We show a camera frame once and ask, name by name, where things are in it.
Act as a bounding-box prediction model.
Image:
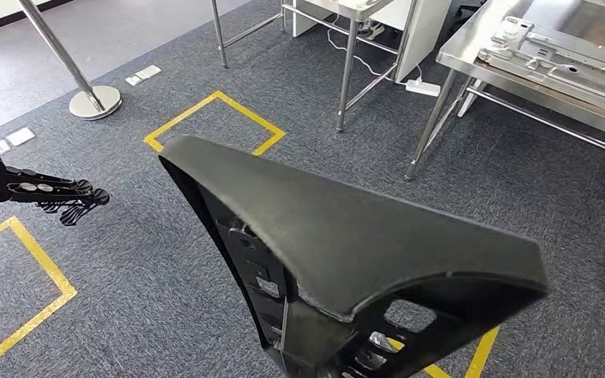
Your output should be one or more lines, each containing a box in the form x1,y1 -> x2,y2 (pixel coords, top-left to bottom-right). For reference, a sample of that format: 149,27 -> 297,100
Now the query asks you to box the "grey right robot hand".
369,332 -> 399,356

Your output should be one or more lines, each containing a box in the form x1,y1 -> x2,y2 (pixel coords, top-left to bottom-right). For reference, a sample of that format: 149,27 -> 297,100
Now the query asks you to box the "black rectangular plastic plate part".
158,135 -> 550,378

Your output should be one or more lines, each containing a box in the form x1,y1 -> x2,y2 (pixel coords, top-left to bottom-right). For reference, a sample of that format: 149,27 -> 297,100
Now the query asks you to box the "yellow floor tape square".
385,325 -> 499,378
144,91 -> 287,158
0,216 -> 78,378

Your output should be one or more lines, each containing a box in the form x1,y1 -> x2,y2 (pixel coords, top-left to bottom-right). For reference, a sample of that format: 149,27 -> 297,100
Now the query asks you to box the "white power strip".
406,78 -> 442,98

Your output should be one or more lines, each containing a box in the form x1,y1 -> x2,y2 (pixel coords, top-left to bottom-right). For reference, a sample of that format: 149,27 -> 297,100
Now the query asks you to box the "white desk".
291,0 -> 452,84

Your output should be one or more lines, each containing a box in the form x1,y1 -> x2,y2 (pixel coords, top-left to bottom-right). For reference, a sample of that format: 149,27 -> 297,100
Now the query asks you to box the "stamped silver metal panel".
477,15 -> 605,122

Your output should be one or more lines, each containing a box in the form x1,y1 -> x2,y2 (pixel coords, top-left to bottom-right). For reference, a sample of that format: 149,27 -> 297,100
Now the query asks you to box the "white floor socket plate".
124,65 -> 162,87
0,126 -> 37,156

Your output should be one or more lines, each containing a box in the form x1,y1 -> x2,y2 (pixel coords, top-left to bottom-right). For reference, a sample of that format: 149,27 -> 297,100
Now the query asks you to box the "black robot foot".
6,166 -> 110,228

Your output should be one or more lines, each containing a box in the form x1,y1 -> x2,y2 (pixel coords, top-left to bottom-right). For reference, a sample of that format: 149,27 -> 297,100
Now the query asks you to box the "white power cable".
325,28 -> 424,84

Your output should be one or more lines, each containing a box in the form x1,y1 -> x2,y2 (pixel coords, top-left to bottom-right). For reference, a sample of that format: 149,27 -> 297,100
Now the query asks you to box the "chrome stanchion post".
17,0 -> 122,121

